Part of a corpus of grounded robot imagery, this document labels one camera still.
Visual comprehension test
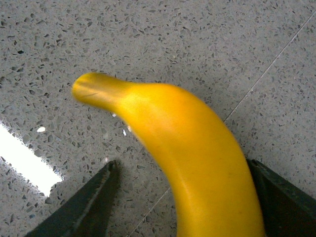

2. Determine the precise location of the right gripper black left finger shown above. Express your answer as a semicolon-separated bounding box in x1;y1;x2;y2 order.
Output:
26;160;119;237

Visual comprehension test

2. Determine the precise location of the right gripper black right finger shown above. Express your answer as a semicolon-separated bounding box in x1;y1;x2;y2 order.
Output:
247;159;316;237

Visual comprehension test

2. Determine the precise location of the yellow banana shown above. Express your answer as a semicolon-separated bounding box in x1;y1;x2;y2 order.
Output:
72;73;265;237

